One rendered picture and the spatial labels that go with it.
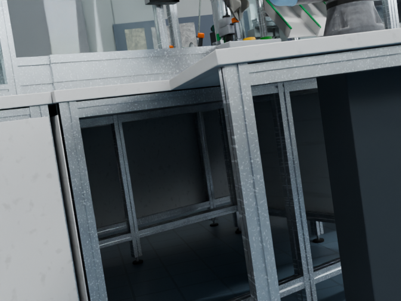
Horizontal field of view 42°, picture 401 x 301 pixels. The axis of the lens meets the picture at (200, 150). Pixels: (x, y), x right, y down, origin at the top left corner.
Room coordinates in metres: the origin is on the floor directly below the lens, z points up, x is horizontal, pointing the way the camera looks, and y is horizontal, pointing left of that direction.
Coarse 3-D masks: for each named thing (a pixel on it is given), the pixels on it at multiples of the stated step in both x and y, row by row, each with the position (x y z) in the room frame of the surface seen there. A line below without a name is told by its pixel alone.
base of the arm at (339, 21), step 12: (336, 0) 1.29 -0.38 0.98; (348, 0) 1.28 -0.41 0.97; (360, 0) 1.27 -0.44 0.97; (372, 0) 1.30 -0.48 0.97; (336, 12) 1.29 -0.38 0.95; (348, 12) 1.27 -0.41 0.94; (360, 12) 1.27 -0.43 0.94; (372, 12) 1.28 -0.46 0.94; (336, 24) 1.29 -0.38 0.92; (348, 24) 1.26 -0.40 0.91; (360, 24) 1.26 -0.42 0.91; (372, 24) 1.26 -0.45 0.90; (324, 36) 1.33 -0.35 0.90
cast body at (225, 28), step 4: (224, 16) 1.88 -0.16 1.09; (228, 16) 1.88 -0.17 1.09; (220, 20) 1.89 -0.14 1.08; (224, 20) 1.87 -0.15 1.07; (228, 20) 1.87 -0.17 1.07; (220, 24) 1.89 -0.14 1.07; (224, 24) 1.87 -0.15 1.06; (228, 24) 1.87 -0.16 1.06; (220, 28) 1.90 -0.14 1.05; (224, 28) 1.87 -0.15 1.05; (228, 28) 1.86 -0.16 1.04; (232, 28) 1.86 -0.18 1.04; (220, 32) 1.90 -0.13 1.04; (224, 32) 1.88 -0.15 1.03; (228, 32) 1.86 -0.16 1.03; (232, 32) 1.86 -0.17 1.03; (220, 36) 1.90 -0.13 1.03; (224, 36) 1.92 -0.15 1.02
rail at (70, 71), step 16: (176, 48) 1.56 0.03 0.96; (192, 48) 1.59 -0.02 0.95; (208, 48) 1.62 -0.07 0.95; (64, 64) 1.38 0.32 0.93; (80, 64) 1.40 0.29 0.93; (96, 64) 1.42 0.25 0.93; (112, 64) 1.45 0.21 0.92; (128, 64) 1.47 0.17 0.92; (144, 64) 1.50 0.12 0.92; (160, 64) 1.53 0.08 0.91; (176, 64) 1.56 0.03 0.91; (192, 64) 1.59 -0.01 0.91; (64, 80) 1.37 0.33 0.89; (80, 80) 1.40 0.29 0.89; (96, 80) 1.43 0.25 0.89; (112, 80) 1.44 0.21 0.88; (128, 80) 1.47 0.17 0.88; (144, 80) 1.50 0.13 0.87; (160, 80) 1.52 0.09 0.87
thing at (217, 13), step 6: (210, 0) 2.89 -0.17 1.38; (216, 0) 2.84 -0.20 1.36; (222, 0) 2.82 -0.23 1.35; (216, 6) 2.84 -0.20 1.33; (222, 6) 2.82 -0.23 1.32; (216, 12) 2.84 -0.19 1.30; (222, 12) 2.83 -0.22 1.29; (228, 12) 2.83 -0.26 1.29; (216, 18) 2.85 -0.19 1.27; (222, 18) 2.83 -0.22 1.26; (216, 24) 2.86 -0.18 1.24; (216, 30) 2.86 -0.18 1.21; (216, 36) 2.87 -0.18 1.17
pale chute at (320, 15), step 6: (306, 6) 2.17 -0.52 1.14; (312, 6) 2.18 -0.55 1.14; (318, 6) 2.18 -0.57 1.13; (324, 6) 2.14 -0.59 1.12; (312, 12) 2.14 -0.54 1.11; (318, 12) 2.15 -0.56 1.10; (324, 12) 2.15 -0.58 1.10; (318, 18) 2.11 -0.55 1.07; (324, 18) 2.12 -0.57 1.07; (324, 24) 2.08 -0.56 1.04; (318, 36) 2.01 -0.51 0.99
